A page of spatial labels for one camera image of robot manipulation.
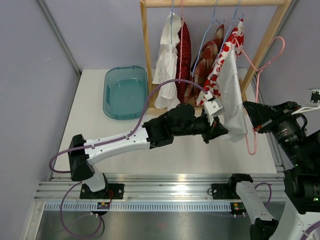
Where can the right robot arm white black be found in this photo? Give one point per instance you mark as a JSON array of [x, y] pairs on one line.
[[301, 214]]

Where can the wooden clothes rack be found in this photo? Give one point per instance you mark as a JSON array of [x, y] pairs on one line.
[[268, 38]]

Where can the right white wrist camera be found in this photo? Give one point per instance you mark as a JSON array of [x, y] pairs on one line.
[[312, 102]]

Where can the light blue hanger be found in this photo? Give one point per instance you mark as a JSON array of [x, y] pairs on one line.
[[229, 30], [171, 21], [213, 20]]

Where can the teal plastic basin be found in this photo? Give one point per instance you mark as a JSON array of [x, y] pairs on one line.
[[125, 92]]

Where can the pink hanger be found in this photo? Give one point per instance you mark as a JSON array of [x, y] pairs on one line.
[[180, 50], [259, 71]]

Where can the white slotted cable duct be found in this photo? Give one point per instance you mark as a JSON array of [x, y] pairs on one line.
[[119, 206]]

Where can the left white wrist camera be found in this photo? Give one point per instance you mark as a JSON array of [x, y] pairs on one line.
[[213, 107]]

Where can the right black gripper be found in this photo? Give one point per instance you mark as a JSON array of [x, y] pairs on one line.
[[265, 117]]

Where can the red plaid garment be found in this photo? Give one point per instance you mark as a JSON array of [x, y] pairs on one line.
[[201, 68]]

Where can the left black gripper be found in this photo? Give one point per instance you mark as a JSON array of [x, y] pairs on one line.
[[217, 129]]

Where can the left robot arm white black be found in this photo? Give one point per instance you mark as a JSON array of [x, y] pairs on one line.
[[155, 133]]

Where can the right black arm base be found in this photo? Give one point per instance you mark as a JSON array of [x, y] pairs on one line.
[[222, 191]]

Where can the aluminium mounting rail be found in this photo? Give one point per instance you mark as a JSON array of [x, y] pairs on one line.
[[167, 188]]

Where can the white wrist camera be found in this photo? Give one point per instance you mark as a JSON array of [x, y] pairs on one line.
[[213, 107], [312, 102]]

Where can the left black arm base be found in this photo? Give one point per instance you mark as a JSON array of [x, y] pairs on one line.
[[114, 191]]

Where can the white red poppy skirt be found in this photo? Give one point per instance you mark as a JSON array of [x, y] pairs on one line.
[[236, 34]]

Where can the dark red dotted garment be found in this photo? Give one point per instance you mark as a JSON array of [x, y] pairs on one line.
[[186, 54]]

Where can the white ruffled garment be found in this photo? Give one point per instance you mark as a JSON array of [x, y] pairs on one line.
[[166, 65]]

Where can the plain white skirt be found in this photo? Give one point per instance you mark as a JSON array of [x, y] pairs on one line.
[[231, 98]]

